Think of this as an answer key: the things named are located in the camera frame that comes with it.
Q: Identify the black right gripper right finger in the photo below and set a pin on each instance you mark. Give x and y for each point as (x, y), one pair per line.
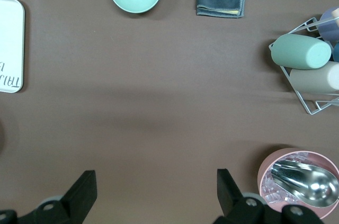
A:
(230, 202)

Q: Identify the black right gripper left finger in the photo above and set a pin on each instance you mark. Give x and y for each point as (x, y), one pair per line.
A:
(79, 197)

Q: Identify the clear ice cubes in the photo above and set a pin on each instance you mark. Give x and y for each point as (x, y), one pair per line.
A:
(272, 196)

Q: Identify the pink bowl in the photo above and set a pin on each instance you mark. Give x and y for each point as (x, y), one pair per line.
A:
(267, 163)

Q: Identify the metal scoop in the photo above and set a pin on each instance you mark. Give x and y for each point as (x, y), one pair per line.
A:
(310, 181)

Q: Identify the beige cup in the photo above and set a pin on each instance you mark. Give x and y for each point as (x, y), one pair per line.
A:
(315, 79)

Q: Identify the mint green cup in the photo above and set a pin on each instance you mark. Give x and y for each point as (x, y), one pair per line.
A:
(299, 52)

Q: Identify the cream tray with bear print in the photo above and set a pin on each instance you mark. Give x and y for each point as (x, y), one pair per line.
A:
(12, 44)

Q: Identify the dark blue cup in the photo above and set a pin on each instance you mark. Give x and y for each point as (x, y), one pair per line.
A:
(336, 52)

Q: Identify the lavender cup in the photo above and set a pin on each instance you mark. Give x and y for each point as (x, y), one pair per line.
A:
(331, 29)

